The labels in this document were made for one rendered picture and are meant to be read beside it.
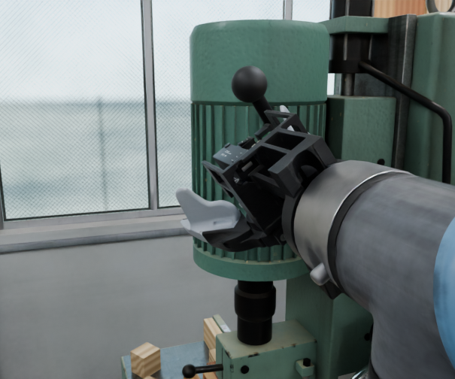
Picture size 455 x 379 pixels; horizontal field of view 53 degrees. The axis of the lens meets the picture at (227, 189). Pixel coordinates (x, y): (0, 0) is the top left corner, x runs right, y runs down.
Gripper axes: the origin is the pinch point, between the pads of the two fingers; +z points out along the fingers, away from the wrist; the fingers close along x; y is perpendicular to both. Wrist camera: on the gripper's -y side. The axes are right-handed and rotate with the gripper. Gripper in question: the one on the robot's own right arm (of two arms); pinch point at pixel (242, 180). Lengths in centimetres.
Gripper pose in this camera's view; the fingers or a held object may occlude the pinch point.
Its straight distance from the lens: 48.3
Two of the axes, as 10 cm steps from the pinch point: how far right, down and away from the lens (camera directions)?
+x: -7.6, 6.3, -1.4
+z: -3.4, -2.1, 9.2
